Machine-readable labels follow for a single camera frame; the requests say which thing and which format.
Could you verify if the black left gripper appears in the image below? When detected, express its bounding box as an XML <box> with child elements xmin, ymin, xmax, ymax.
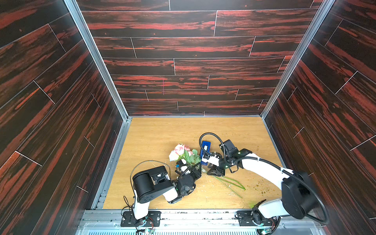
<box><xmin>182</xmin><ymin>163</ymin><xmax>201</xmax><ymax>197</ymax></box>

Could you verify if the aluminium left corner post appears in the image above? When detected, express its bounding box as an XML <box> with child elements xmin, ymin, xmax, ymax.
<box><xmin>64</xmin><ymin>0</ymin><xmax>130</xmax><ymax>121</ymax></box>

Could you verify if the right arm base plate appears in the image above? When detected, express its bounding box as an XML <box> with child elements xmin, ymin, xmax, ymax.
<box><xmin>235</xmin><ymin>211</ymin><xmax>281</xmax><ymax>227</ymax></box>

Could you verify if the pink artificial flower bouquet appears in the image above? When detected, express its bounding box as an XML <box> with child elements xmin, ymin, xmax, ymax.
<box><xmin>169</xmin><ymin>144</ymin><xmax>245</xmax><ymax>200</ymax></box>

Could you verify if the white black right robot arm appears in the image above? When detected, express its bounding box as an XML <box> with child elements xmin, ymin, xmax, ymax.
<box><xmin>201</xmin><ymin>140</ymin><xmax>330</xmax><ymax>226</ymax></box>

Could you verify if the aluminium front rail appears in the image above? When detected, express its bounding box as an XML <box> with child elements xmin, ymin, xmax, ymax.
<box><xmin>77</xmin><ymin>209</ymin><xmax>327</xmax><ymax>235</ymax></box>

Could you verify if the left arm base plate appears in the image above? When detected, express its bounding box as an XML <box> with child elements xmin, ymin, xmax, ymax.
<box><xmin>120</xmin><ymin>211</ymin><xmax>161</xmax><ymax>228</ymax></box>

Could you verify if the aluminium right corner post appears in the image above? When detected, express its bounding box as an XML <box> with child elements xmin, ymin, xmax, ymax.
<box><xmin>260</xmin><ymin>0</ymin><xmax>335</xmax><ymax>121</ymax></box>

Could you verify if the aluminium corner post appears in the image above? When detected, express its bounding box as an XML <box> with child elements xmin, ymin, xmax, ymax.
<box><xmin>64</xmin><ymin>0</ymin><xmax>130</xmax><ymax>121</ymax></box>
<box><xmin>260</xmin><ymin>0</ymin><xmax>335</xmax><ymax>121</ymax></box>

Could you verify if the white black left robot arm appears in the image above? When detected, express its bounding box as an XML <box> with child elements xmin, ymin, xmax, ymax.
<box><xmin>132</xmin><ymin>159</ymin><xmax>202</xmax><ymax>221</ymax></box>

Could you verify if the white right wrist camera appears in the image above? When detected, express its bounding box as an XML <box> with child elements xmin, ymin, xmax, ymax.
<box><xmin>201</xmin><ymin>155</ymin><xmax>219</xmax><ymax>166</ymax></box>

